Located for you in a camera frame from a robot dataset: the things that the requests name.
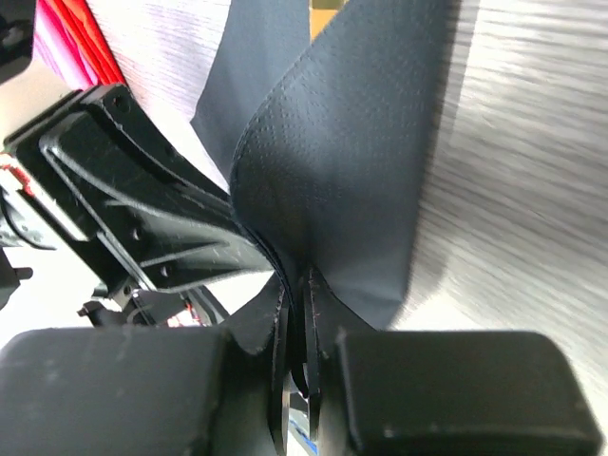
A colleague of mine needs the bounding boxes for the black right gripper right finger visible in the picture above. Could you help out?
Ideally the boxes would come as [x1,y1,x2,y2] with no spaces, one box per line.
[301,270,603,455]

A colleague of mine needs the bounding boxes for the dark blue paper napkin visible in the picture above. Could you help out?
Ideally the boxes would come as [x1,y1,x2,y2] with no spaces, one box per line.
[192,1,459,328]

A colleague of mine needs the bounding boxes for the red cloth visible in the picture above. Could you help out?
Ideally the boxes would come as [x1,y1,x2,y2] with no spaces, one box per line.
[48,0,126,85]

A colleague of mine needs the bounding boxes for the magenta cloth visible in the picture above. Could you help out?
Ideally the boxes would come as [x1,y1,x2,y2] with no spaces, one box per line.
[33,1,99,89]

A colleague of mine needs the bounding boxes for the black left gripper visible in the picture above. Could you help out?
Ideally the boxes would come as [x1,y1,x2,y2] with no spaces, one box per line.
[1,1,271,327]

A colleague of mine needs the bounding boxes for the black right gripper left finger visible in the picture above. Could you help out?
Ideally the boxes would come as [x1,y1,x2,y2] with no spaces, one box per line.
[1,277,289,455]

